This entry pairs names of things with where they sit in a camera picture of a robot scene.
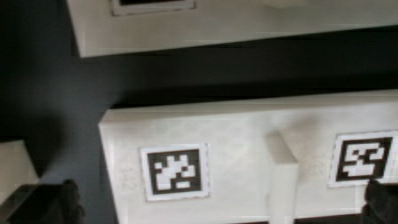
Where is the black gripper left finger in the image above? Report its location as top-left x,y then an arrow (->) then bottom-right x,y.
0,179 -> 85,224

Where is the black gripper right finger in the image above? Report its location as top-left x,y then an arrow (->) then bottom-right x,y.
361,180 -> 398,224

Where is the white border fence rail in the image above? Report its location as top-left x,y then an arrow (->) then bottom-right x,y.
0,140 -> 39,201

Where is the white cabinet door panel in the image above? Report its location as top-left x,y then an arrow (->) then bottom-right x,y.
66,0 -> 398,57
100,90 -> 398,224

